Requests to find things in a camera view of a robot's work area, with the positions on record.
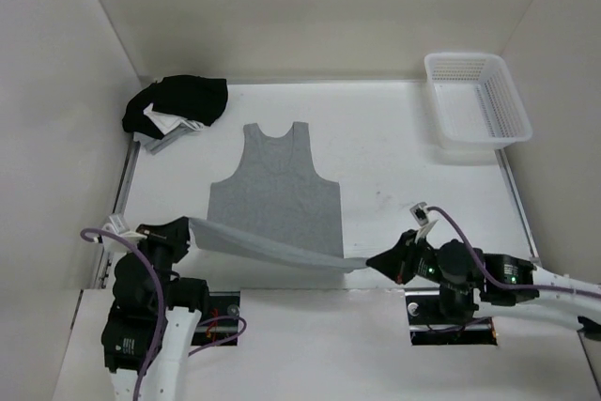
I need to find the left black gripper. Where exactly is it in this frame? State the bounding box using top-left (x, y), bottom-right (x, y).
top-left (130, 215), bottom-right (192, 309)

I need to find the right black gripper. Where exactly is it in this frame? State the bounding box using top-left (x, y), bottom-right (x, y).
top-left (366, 227), bottom-right (470, 293)

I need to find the grey tank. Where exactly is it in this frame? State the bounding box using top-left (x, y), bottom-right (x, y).
top-left (133, 124), bottom-right (200, 155)
top-left (189, 122), bottom-right (366, 273)

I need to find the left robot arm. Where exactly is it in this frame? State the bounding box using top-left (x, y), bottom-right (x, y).
top-left (101, 217), bottom-right (211, 400)

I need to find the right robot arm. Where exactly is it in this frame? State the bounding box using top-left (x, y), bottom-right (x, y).
top-left (366, 229), bottom-right (600, 341)

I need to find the grey folded tank top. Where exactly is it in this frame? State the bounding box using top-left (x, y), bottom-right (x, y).
top-left (133, 124), bottom-right (200, 155)

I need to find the white folded tank top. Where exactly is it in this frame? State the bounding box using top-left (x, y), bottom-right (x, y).
top-left (143, 103), bottom-right (204, 135)

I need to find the white plastic basket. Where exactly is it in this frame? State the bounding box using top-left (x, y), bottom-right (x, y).
top-left (424, 52), bottom-right (532, 151)

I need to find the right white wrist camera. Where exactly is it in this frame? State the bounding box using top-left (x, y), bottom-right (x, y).
top-left (410, 202), bottom-right (437, 241)

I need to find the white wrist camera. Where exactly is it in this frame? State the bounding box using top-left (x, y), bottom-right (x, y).
top-left (410, 202), bottom-right (437, 241)
top-left (101, 213), bottom-right (144, 243)

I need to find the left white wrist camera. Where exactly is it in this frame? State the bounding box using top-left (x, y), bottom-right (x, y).
top-left (101, 213), bottom-right (144, 243)

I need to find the left aluminium table rail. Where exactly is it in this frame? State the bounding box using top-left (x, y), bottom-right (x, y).
top-left (90, 139), bottom-right (140, 288)

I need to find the aluminium table rail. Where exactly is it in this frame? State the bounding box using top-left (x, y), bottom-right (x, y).
top-left (495, 149), bottom-right (542, 266)
top-left (90, 139), bottom-right (140, 288)

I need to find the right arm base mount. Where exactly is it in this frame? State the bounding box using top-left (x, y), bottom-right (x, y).
top-left (405, 290), bottom-right (498, 346)

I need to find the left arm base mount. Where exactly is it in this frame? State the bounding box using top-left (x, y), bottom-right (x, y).
top-left (192, 292), bottom-right (241, 348)

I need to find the right aluminium table rail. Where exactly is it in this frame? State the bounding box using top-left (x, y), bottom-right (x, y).
top-left (495, 149), bottom-right (542, 266)

